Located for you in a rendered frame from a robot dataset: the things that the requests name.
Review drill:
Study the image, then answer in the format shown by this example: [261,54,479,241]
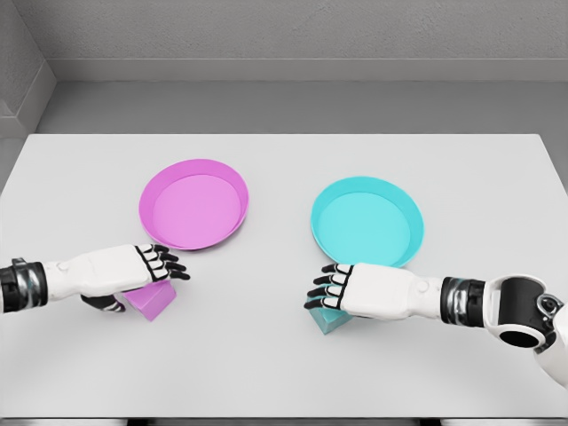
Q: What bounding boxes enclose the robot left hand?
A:
[75,243,192,314]

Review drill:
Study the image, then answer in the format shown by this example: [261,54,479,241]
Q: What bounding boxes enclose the pink block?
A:
[122,280,178,322]

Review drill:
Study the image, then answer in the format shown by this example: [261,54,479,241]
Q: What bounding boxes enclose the pink round plate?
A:
[138,158,250,252]

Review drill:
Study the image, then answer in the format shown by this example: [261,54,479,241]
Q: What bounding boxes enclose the cyan round plate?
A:
[310,176,425,269]

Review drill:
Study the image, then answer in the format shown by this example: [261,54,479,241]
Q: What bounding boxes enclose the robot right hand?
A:
[303,262,417,320]

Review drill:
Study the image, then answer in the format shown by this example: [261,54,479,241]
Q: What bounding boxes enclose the cyan block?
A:
[308,307,354,336]

